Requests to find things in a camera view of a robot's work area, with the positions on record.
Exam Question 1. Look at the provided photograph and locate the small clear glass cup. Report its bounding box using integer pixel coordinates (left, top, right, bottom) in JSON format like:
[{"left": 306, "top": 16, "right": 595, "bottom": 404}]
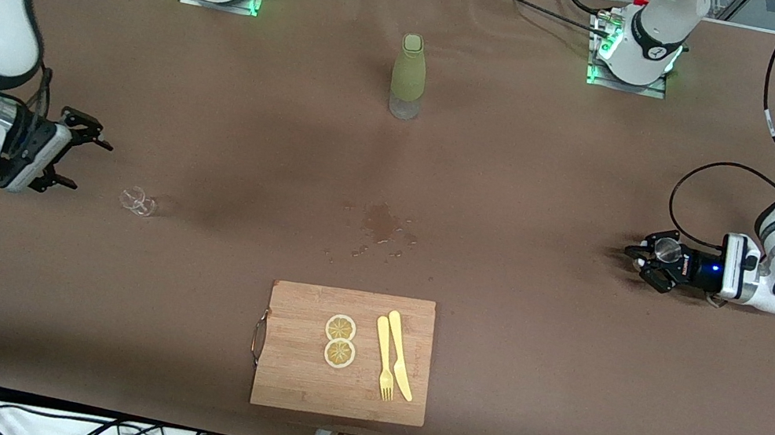
[{"left": 116, "top": 183, "right": 160, "bottom": 219}]

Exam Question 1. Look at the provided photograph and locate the spilled liquid puddle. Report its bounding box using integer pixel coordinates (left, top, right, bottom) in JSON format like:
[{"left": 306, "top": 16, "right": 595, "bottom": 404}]
[{"left": 325, "top": 195, "right": 426, "bottom": 271}]

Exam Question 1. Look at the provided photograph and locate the lemon slice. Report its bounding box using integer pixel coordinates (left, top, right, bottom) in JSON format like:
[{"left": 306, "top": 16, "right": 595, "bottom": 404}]
[
  {"left": 320, "top": 336, "right": 359, "bottom": 372},
  {"left": 323, "top": 312, "right": 359, "bottom": 345}
]

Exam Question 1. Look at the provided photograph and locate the steel jigger measuring cup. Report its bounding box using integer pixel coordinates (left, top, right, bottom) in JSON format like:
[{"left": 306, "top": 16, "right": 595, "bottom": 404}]
[{"left": 649, "top": 233, "right": 683, "bottom": 265}]

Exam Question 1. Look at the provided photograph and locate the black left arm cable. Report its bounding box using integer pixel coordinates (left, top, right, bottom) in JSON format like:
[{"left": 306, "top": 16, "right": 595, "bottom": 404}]
[{"left": 662, "top": 0, "right": 775, "bottom": 262}]

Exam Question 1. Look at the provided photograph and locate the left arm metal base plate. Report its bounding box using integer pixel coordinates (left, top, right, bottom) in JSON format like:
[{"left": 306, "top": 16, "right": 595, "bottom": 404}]
[{"left": 585, "top": 12, "right": 678, "bottom": 100}]

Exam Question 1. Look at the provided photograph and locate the green sleeved glass bottle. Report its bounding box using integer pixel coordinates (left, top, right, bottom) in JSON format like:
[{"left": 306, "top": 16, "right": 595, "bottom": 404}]
[{"left": 385, "top": 31, "right": 434, "bottom": 123}]

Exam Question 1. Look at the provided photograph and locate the wooden cutting board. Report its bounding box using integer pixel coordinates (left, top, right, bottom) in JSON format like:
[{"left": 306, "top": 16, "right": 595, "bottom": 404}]
[{"left": 241, "top": 272, "right": 445, "bottom": 435}]

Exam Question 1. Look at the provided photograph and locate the yellow plastic fork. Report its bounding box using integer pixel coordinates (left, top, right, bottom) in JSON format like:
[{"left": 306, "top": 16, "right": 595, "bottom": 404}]
[{"left": 364, "top": 315, "right": 408, "bottom": 404}]

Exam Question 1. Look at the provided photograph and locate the yellow plastic knife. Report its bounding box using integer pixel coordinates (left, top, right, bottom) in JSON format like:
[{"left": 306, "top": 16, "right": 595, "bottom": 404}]
[{"left": 375, "top": 309, "right": 428, "bottom": 403}]

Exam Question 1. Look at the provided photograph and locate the black base power cable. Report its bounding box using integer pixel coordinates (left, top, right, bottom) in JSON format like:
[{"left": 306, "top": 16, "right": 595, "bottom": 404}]
[{"left": 463, "top": 0, "right": 618, "bottom": 42}]

